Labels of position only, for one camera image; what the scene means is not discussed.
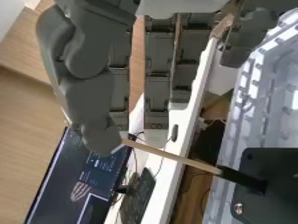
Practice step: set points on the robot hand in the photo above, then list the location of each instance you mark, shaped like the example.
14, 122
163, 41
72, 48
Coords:
84, 66

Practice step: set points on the wooden chopstick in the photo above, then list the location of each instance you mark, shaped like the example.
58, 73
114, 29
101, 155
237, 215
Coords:
177, 159

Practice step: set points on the black computer screen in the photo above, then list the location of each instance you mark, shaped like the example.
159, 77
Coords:
66, 186

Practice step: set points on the black keyboard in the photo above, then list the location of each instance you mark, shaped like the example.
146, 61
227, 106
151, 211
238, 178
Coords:
137, 195

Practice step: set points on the clear box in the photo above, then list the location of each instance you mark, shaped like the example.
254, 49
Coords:
266, 100

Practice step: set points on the black plate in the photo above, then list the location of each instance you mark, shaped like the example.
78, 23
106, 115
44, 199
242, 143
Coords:
274, 173

